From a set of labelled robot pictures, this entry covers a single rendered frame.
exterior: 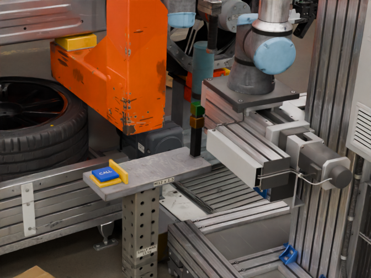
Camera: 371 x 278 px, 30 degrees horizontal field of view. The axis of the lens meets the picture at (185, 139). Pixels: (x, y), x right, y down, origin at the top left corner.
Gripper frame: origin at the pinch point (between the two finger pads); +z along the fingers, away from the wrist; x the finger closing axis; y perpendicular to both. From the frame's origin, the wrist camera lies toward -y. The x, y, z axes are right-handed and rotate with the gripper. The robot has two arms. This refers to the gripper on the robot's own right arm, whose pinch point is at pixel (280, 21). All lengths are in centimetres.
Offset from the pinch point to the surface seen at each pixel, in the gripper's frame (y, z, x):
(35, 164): -44, 104, -10
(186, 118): -54, 20, -35
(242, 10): 4.8, 15.3, -6.0
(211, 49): -6.5, 35.1, 1.7
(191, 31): -9.9, 22.4, -31.0
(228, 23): 0.2, 22.0, -6.0
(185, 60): -18.6, 31.8, -20.5
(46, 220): -62, 105, 1
